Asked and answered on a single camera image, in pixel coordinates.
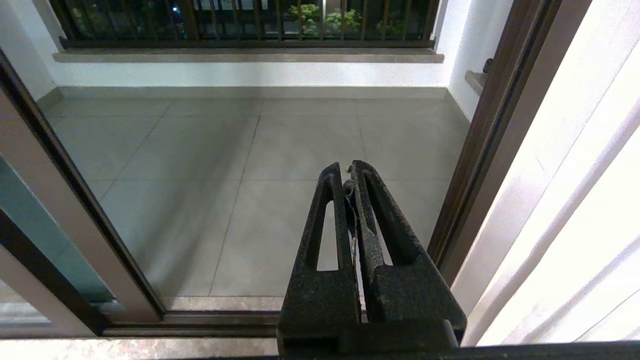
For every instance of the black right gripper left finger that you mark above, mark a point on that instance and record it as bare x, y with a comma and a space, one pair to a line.
320, 305

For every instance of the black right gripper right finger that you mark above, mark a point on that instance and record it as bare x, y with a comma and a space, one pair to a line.
405, 300

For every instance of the brown framed glass sliding door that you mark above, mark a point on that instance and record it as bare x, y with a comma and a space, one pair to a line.
60, 190

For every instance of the dark brown door jamb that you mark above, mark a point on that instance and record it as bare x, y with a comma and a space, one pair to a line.
490, 140

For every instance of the white curtain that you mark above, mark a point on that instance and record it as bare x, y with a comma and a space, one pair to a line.
575, 200

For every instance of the stone side window sill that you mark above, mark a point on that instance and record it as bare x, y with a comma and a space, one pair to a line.
475, 80

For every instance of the stone sill under balcony railing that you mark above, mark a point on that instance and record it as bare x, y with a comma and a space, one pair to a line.
250, 56

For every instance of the green bushes beyond railing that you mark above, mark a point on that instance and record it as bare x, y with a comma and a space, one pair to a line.
325, 20

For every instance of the dark metal balcony railing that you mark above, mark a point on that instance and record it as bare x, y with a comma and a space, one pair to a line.
240, 30

